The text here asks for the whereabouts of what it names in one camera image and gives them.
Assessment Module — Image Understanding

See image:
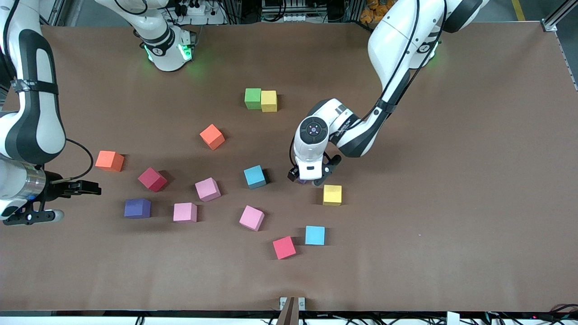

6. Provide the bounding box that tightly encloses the pink foam cube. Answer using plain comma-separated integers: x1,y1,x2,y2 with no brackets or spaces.
195,177,222,202
239,205,265,232
173,202,198,223

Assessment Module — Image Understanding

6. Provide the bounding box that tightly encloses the aluminium frame profile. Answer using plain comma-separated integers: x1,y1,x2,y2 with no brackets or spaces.
43,7,75,28
541,0,578,91

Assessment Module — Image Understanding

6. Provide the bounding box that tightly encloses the light blue foam cube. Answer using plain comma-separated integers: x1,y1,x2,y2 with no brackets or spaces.
305,226,326,246

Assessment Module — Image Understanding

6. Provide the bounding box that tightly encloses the red foam cube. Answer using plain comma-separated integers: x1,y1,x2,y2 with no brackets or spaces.
272,236,297,260

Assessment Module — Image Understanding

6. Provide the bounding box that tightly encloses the crimson foam cube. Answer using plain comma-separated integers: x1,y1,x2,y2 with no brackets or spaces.
138,167,168,193

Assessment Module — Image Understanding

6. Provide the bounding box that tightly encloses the orange foam cube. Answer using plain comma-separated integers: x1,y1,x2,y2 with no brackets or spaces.
95,150,125,172
200,124,226,151

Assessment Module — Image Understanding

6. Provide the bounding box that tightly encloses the metal equipment rack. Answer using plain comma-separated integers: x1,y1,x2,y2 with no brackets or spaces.
261,0,317,24

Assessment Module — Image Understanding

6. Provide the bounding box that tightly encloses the teal blue foam cube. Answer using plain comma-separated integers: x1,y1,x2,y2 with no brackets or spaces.
243,165,267,190

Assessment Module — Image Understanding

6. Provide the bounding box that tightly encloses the brown table cover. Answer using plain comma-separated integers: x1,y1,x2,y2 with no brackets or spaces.
0,20,578,313

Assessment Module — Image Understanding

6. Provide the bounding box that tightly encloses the orange fruit net bag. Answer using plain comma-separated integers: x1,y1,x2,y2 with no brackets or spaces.
361,0,394,23

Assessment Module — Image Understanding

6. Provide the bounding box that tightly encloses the aluminium frame post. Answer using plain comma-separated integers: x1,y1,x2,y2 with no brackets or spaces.
275,297,296,325

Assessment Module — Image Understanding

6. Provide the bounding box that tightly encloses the green foam cube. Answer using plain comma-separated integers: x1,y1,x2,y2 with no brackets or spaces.
244,88,263,110

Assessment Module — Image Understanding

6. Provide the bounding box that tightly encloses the small metal bracket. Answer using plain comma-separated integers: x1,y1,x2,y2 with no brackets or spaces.
279,297,306,311

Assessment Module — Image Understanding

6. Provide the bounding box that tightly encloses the white power strip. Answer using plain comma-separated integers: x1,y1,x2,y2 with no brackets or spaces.
174,0,226,25

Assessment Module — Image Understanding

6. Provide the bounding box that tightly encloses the yellow foam cube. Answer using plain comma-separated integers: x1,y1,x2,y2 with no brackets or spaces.
261,90,278,113
322,185,343,206

